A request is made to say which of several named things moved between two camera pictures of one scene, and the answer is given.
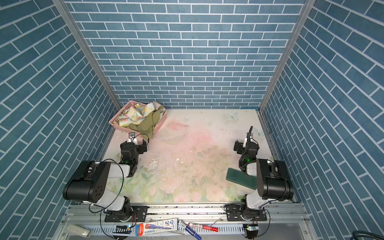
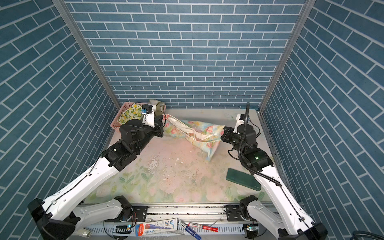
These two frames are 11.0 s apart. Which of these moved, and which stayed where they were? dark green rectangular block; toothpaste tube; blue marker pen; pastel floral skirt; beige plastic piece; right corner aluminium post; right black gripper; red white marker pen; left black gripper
Moved: pastel floral skirt; right black gripper; left black gripper
Stayed: red white marker pen; right corner aluminium post; beige plastic piece; dark green rectangular block; toothpaste tube; blue marker pen
